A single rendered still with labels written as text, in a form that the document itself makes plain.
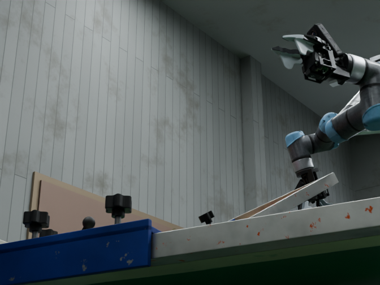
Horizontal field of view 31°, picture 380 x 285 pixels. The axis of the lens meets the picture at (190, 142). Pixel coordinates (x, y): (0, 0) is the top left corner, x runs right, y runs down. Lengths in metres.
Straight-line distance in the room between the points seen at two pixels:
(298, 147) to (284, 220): 1.71
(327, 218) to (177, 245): 0.22
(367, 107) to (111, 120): 5.91
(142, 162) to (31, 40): 1.85
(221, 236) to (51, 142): 6.01
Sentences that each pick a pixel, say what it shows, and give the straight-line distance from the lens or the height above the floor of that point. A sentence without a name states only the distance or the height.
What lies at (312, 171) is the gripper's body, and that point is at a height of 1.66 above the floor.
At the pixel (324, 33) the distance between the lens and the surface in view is 1.91.
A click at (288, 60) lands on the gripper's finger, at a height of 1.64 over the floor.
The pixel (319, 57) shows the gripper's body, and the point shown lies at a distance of 1.82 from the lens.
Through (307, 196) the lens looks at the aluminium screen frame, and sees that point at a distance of 2.21.
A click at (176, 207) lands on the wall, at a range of 8.13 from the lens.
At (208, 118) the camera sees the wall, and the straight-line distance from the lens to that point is 9.17.
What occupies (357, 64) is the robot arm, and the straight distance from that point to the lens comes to 1.90.
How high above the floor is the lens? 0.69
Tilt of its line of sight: 25 degrees up
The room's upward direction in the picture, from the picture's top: straight up
